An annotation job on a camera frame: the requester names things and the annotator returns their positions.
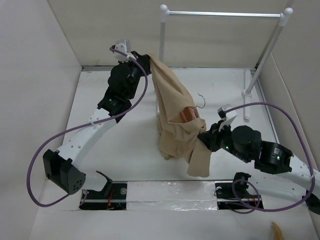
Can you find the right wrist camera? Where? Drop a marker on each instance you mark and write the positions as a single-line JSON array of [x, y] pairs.
[[226, 117]]

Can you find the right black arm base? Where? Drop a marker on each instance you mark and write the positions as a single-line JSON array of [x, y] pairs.
[[226, 199]]

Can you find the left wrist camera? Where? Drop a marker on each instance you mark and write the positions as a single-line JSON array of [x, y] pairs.
[[123, 46]]

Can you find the beige t shirt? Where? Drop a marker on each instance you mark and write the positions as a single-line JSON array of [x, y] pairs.
[[178, 139]]

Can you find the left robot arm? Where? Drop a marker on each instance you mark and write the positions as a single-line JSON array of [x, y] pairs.
[[62, 166]]

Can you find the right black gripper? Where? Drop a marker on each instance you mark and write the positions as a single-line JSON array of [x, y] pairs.
[[210, 137]]

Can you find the tan object at edge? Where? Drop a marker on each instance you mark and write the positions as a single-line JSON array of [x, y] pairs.
[[277, 232]]

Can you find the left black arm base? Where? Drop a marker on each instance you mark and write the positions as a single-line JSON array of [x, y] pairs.
[[112, 197]]

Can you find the pink clothes hanger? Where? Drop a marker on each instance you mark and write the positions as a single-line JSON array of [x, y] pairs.
[[188, 114]]

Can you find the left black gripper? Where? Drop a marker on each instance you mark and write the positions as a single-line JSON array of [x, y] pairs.
[[143, 60]]

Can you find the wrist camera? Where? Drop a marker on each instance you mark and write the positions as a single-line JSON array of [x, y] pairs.
[[226, 117], [123, 46]]

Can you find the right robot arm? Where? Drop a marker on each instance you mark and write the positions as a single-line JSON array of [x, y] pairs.
[[272, 158]]

